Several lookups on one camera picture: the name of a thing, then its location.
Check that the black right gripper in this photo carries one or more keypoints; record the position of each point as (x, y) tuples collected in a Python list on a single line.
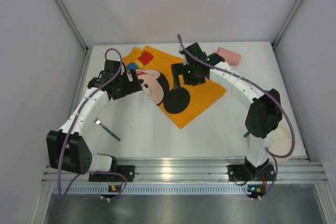
[(177, 70)]

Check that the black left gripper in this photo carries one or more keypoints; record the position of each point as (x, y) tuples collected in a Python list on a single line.
[(130, 83)]

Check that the orange cartoon mouse placemat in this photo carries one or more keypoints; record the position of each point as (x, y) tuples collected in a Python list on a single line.
[(181, 105)]

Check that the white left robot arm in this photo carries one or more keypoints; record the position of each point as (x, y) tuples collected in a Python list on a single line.
[(69, 148)]

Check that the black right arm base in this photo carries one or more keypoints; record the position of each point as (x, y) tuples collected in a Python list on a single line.
[(247, 172)]

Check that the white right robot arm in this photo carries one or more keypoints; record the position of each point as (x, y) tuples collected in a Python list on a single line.
[(263, 107)]

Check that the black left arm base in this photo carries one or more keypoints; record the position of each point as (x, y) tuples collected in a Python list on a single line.
[(128, 171)]

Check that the pink plastic cup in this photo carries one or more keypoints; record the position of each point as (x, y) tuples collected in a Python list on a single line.
[(232, 58)]

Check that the cream round plate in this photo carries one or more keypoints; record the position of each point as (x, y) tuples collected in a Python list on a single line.
[(281, 142)]

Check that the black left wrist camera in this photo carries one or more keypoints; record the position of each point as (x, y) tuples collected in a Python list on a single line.
[(111, 66)]

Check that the green handled fork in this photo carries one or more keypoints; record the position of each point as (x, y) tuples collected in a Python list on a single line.
[(99, 123)]

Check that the aluminium mounting rail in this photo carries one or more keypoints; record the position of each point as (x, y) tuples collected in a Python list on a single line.
[(214, 170)]

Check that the perforated metal cable tray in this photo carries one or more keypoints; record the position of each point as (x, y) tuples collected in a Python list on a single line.
[(166, 189)]

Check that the left aluminium corner post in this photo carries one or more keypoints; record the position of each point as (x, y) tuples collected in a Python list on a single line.
[(70, 22)]

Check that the aluminium corner post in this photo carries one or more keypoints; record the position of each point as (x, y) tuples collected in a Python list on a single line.
[(289, 19), (70, 22)]

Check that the right aluminium corner post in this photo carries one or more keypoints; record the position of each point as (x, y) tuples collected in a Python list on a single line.
[(289, 19)]

